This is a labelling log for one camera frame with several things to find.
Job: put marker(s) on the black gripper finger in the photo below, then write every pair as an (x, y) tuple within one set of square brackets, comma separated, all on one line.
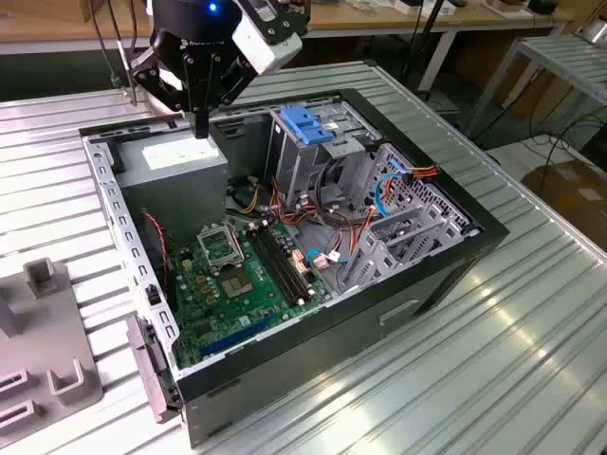
[(152, 76), (213, 76)]

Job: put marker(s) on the grey metal disk bay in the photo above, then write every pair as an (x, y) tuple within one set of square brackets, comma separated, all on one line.
[(365, 258)]

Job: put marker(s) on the blue plastic cage latch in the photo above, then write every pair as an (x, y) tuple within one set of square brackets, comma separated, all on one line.
[(299, 123)]

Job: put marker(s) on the grey metal drive cage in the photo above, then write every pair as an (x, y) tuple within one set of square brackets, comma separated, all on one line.
[(289, 170)]

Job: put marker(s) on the grey power supply box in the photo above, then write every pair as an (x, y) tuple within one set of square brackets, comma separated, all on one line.
[(171, 199)]

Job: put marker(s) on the black case fan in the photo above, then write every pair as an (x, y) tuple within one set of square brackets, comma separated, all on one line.
[(154, 265)]

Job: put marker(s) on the black RAM slot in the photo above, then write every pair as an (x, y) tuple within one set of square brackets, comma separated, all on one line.
[(291, 265), (277, 270)]

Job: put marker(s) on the small white box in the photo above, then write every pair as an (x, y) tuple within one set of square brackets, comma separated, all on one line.
[(408, 6)]

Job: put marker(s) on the CPU socket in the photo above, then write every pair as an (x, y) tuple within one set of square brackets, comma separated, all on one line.
[(237, 284)]

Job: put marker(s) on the green motherboard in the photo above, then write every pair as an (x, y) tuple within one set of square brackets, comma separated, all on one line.
[(227, 315)]

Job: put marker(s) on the blue expansion slot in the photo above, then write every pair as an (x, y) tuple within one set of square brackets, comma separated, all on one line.
[(237, 335)]

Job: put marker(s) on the grey parts rack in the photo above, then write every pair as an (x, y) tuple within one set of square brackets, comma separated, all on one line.
[(42, 332)]

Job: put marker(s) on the black open PC case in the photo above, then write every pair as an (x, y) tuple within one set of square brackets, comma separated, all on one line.
[(308, 360)]

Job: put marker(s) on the brown wooden block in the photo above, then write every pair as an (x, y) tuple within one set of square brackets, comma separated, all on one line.
[(512, 7)]

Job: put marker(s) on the small black device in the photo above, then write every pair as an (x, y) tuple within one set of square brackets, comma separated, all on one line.
[(543, 5)]

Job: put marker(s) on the metal slat side table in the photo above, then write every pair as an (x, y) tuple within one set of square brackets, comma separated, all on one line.
[(569, 59)]

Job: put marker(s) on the brown cardboard box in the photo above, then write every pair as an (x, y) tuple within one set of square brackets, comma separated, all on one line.
[(564, 204)]

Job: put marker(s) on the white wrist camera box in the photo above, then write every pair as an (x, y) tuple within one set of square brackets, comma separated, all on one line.
[(265, 49)]

